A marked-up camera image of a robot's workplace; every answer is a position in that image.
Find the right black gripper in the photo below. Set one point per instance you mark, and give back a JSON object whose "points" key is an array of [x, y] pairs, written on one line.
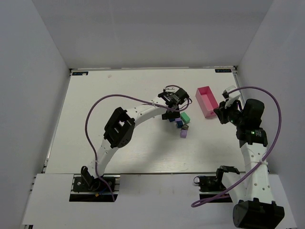
{"points": [[222, 112]]}

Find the green wood block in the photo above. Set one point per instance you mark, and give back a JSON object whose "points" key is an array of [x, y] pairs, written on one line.
{"points": [[186, 119]]}

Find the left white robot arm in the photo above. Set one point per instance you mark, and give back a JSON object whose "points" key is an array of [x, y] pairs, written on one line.
{"points": [[119, 128]]}

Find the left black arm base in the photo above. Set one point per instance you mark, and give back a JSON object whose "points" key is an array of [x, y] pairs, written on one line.
{"points": [[99, 192]]}

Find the grey wood block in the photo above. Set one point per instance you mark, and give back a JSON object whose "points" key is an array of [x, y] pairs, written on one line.
{"points": [[185, 127]]}

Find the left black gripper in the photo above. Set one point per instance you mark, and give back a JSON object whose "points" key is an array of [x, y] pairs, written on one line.
{"points": [[170, 114]]}

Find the left blue table label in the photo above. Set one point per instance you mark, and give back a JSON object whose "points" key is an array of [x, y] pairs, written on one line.
{"points": [[79, 73]]}

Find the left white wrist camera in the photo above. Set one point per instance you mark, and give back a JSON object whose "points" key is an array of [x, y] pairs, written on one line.
{"points": [[170, 89]]}

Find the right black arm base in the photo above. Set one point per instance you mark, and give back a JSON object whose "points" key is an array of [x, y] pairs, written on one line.
{"points": [[210, 186]]}

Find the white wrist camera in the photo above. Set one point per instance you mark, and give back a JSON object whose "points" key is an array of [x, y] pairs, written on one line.
{"points": [[170, 89], [230, 95]]}

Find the blue table label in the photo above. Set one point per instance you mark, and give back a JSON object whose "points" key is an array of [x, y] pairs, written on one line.
{"points": [[79, 73], [223, 70]]}

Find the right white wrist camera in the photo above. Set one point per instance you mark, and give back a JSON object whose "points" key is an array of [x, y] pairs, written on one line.
{"points": [[230, 95]]}

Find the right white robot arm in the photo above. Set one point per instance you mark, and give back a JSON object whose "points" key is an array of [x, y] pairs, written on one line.
{"points": [[254, 203]]}

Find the right blue table label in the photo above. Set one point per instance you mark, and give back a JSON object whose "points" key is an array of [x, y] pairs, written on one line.
{"points": [[223, 70]]}

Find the pink plastic box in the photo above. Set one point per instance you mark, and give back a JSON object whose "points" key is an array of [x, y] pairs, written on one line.
{"points": [[206, 100]]}

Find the lilac wood block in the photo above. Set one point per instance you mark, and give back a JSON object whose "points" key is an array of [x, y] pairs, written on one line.
{"points": [[183, 133]]}

